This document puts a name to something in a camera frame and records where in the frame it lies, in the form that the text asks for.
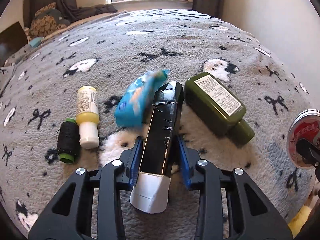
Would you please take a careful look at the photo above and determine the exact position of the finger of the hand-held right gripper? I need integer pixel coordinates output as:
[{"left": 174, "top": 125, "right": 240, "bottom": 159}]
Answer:
[{"left": 296, "top": 138, "right": 320, "bottom": 168}]

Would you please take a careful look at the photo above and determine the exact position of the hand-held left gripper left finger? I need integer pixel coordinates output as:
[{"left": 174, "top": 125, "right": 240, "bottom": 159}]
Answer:
[{"left": 28, "top": 136, "right": 144, "bottom": 240}]

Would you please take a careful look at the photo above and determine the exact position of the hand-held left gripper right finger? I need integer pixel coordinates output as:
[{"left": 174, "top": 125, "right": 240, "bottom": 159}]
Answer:
[{"left": 176, "top": 135, "right": 293, "bottom": 240}]

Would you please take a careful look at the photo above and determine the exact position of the round tin with red label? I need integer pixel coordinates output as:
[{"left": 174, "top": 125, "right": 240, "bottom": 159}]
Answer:
[{"left": 287, "top": 109, "right": 320, "bottom": 170}]

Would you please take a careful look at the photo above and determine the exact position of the black carton with white end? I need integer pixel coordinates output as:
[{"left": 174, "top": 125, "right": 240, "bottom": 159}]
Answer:
[{"left": 129, "top": 81, "right": 184, "bottom": 214}]

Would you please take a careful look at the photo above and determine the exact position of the blue snack packet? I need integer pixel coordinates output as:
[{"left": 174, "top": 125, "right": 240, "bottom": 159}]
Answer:
[{"left": 114, "top": 69, "right": 171, "bottom": 128}]

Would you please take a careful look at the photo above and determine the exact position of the olive green bottle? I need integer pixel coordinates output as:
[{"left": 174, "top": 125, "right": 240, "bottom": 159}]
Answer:
[{"left": 184, "top": 72, "right": 256, "bottom": 148}]

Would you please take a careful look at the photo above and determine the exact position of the yellow bottle with white cap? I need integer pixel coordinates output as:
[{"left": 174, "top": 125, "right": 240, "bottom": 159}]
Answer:
[{"left": 76, "top": 86, "right": 100, "bottom": 149}]

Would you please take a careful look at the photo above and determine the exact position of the yellow fluffy rug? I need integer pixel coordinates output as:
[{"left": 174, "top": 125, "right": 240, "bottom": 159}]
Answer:
[{"left": 287, "top": 205, "right": 313, "bottom": 240}]

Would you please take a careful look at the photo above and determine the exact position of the black thread spool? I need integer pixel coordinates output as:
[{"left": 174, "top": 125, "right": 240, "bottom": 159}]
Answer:
[{"left": 56, "top": 117, "right": 81, "bottom": 164}]

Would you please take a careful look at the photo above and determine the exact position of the grey printed blanket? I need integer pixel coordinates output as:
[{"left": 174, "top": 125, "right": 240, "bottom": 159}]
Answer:
[{"left": 0, "top": 9, "right": 320, "bottom": 238}]

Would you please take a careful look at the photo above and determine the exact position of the patterned brown pillow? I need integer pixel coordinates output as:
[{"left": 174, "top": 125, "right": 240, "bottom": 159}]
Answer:
[{"left": 29, "top": 2, "right": 71, "bottom": 39}]

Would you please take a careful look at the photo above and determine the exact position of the dark wooden headboard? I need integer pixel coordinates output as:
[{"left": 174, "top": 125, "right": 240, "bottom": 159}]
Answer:
[{"left": 0, "top": 21, "right": 29, "bottom": 67}]

